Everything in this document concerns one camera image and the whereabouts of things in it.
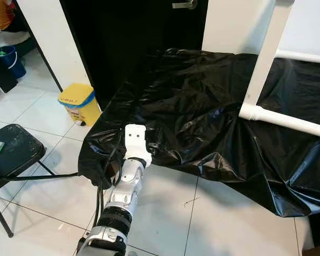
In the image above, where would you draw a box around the white plastic table leg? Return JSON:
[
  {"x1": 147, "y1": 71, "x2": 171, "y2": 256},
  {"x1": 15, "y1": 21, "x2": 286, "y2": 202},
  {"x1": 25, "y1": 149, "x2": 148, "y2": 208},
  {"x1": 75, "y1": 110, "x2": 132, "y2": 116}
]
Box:
[
  {"x1": 238, "y1": 103, "x2": 320, "y2": 140},
  {"x1": 275, "y1": 49, "x2": 320, "y2": 65}
]

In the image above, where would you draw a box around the white plastic table top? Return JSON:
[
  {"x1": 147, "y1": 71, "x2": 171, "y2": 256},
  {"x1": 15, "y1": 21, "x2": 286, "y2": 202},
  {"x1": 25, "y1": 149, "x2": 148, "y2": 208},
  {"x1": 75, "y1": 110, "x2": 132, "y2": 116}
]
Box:
[{"x1": 243, "y1": 0, "x2": 295, "y2": 111}]

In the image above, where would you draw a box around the black plastic table cover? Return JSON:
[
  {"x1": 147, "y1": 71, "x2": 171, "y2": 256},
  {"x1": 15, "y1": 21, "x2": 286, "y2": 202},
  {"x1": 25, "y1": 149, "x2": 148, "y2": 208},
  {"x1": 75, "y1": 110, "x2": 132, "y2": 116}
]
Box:
[{"x1": 77, "y1": 48, "x2": 320, "y2": 218}]

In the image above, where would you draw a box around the yellow bin with blue band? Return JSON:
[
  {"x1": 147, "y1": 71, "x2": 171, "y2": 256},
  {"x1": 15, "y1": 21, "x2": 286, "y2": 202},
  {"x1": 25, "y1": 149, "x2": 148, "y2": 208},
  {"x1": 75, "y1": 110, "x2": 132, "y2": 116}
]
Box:
[{"x1": 58, "y1": 83, "x2": 102, "y2": 127}]

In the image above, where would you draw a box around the black door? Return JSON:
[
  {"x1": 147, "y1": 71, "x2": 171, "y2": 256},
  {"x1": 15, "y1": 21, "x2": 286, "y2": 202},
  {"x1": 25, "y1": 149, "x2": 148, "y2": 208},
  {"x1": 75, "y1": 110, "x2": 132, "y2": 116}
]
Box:
[{"x1": 59, "y1": 0, "x2": 209, "y2": 111}]

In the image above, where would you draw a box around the black folding chair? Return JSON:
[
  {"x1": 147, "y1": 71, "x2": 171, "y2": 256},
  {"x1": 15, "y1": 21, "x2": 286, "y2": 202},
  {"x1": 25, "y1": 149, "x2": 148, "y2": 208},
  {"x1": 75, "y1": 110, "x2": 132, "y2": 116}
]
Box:
[{"x1": 0, "y1": 124, "x2": 57, "y2": 238}]

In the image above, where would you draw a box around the white cloth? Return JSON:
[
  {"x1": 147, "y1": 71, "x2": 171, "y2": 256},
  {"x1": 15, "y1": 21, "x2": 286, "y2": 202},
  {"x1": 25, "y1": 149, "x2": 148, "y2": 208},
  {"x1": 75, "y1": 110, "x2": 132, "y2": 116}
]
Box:
[{"x1": 0, "y1": 29, "x2": 31, "y2": 50}]

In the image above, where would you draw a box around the brown wooden table leg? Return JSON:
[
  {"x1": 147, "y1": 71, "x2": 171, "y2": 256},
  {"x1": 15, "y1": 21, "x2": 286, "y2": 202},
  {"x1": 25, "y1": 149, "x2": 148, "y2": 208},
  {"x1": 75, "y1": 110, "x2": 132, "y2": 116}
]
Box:
[{"x1": 301, "y1": 243, "x2": 320, "y2": 256}]

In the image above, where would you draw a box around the orange object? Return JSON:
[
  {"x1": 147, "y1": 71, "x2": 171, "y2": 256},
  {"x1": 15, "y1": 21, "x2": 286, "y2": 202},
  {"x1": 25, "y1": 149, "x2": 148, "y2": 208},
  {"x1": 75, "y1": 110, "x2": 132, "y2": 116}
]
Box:
[{"x1": 0, "y1": 0, "x2": 15, "y2": 30}]

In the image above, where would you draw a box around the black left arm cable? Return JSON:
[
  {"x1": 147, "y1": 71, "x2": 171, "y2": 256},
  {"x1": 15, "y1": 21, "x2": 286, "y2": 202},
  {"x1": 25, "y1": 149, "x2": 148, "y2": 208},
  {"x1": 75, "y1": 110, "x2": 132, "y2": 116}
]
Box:
[{"x1": 92, "y1": 131, "x2": 124, "y2": 226}]

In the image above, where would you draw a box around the black floor cable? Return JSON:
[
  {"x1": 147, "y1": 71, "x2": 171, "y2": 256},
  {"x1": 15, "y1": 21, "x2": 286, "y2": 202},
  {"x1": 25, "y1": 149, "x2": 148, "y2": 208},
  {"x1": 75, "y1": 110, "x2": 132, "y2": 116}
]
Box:
[{"x1": 0, "y1": 171, "x2": 82, "y2": 186}]

